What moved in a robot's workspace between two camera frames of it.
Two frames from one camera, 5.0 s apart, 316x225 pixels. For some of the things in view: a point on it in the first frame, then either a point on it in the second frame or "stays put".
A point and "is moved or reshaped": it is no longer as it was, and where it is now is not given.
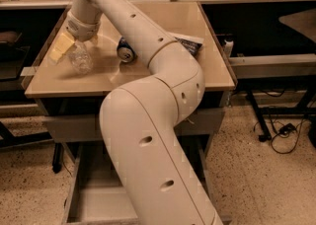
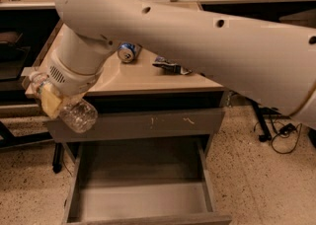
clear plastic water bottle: (80, 56) is moved or reshaped
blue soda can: (125, 51) stays put
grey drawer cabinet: (72, 103) stays put
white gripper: (82, 29) to (73, 79)
